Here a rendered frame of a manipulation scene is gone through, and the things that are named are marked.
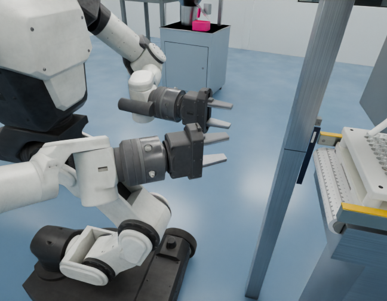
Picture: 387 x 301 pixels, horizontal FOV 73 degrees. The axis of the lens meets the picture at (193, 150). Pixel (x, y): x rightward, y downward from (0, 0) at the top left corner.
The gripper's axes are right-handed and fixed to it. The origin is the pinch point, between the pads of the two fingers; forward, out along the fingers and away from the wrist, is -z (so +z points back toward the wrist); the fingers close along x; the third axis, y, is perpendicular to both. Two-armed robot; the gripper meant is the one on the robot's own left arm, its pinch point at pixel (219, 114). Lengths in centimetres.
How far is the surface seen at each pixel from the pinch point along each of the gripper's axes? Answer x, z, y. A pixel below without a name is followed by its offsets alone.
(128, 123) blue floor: 98, 128, -129
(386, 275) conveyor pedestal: 26, -46, 11
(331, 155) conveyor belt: 8.4, -29.1, -6.3
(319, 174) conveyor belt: 10.1, -26.8, 0.7
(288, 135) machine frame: 7.4, -17.8, -10.0
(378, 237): 10.1, -37.2, 16.2
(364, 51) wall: 76, -109, -471
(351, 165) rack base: 5.8, -32.4, 0.6
